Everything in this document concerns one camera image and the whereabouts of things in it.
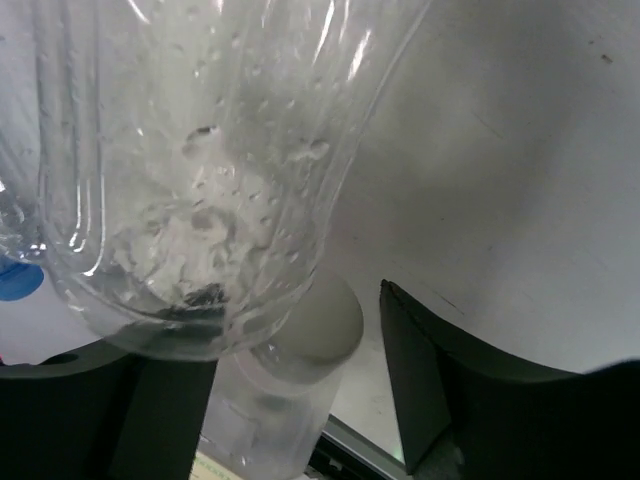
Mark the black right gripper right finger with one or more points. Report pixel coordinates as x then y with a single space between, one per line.
468 410

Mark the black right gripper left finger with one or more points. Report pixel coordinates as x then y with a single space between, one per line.
97 412

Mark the clear crumpled bottle centre-left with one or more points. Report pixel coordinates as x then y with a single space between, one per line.
21 237

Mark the blue label water bottle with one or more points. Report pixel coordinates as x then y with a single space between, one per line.
19 280

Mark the clear crumpled bottle centre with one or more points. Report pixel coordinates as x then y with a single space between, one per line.
192 153

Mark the square bottle yellow label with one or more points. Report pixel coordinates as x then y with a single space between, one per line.
269 404

